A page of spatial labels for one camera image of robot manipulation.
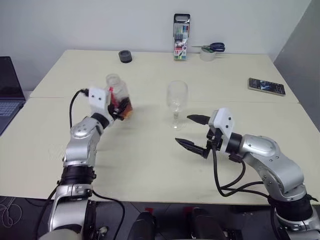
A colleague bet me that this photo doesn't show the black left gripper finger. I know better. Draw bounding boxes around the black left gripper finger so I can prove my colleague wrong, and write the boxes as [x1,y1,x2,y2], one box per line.
[116,107,130,122]

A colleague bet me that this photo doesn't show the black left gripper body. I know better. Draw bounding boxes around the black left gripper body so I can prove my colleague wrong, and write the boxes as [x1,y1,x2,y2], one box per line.
[107,101,121,122]

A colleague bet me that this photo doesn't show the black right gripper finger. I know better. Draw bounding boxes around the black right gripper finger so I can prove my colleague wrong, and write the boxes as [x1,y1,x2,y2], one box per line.
[186,114,209,126]
[174,137,210,159]

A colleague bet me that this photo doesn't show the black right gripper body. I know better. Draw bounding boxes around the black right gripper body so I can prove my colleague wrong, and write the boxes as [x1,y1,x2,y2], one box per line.
[205,126,224,159]

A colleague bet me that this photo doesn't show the clear plastic bottle red tape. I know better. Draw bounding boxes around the clear plastic bottle red tape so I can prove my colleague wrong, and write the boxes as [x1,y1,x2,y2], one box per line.
[104,73,135,122]

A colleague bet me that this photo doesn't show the clear wine glass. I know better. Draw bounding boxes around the clear wine glass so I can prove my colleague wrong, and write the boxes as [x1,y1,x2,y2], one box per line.
[166,80,189,130]

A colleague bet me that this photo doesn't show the black round cap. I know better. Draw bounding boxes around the black round cap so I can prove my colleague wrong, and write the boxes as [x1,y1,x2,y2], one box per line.
[118,49,133,64]

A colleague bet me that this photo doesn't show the clear tape roll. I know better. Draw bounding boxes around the clear tape roll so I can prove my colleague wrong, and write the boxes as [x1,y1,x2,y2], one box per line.
[199,47,217,63]

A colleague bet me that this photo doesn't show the coloured marker pen box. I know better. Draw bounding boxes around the coloured marker pen box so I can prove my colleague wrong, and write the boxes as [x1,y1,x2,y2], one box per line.
[172,13,191,61]

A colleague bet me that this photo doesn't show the black smartphone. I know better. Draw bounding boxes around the black smartphone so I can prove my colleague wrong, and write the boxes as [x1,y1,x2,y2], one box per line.
[247,77,286,97]

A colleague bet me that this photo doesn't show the dark rounded shape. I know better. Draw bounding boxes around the dark rounded shape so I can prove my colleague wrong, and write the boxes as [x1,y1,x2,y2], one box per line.
[131,211,157,240]
[183,207,219,240]

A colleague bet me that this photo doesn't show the dark laptop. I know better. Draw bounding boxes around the dark laptop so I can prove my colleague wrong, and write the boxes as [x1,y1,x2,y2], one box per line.
[0,56,27,137]

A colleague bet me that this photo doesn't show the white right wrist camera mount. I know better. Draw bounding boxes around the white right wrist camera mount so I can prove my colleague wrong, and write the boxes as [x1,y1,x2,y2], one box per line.
[209,107,237,154]

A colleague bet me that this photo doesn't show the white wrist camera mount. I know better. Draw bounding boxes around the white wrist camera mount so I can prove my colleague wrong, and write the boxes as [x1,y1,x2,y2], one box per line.
[209,107,237,154]
[88,85,115,126]

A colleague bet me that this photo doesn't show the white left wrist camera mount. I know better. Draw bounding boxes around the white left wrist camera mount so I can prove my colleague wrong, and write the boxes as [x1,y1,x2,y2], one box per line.
[88,85,115,126]

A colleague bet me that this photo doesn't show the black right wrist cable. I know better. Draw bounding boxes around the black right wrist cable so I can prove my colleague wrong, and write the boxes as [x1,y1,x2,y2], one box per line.
[212,147,273,199]
[221,153,266,191]

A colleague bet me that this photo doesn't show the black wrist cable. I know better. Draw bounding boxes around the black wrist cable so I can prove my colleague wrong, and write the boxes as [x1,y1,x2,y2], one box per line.
[68,88,90,129]
[212,147,273,199]
[221,153,266,191]

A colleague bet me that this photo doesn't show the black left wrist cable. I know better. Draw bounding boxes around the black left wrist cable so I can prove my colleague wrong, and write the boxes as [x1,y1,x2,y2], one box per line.
[68,88,90,129]

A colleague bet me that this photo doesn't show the blue handled scissors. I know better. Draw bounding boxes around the blue handled scissors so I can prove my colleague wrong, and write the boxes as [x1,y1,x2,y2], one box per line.
[191,41,226,53]

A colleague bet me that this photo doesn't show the black left shoulder cable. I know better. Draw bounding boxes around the black left shoulder cable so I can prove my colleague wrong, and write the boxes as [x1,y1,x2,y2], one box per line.
[91,191,126,240]

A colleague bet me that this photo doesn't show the thin white cord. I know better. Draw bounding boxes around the thin white cord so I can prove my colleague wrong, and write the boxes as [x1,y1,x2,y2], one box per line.
[0,196,24,229]

